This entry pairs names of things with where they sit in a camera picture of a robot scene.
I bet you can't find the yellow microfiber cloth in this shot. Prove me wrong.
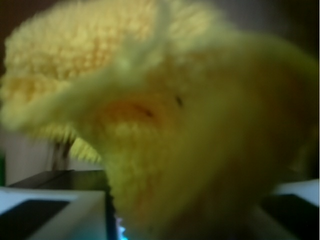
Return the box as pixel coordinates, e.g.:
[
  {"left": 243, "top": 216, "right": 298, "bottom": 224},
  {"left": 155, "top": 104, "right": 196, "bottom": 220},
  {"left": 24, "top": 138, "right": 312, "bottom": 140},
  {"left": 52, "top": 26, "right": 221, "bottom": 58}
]
[{"left": 0, "top": 0, "right": 320, "bottom": 240}]

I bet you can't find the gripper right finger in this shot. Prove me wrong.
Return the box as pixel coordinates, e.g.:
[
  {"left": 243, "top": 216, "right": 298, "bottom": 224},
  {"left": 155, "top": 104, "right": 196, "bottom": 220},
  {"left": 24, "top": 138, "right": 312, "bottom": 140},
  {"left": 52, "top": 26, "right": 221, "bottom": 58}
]
[{"left": 254, "top": 179, "right": 320, "bottom": 240}]

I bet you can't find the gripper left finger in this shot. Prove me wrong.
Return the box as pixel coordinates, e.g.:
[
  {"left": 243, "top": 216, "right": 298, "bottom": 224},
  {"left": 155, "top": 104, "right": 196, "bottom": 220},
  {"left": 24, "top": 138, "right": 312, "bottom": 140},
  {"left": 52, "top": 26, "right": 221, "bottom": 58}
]
[{"left": 0, "top": 170, "right": 118, "bottom": 240}]

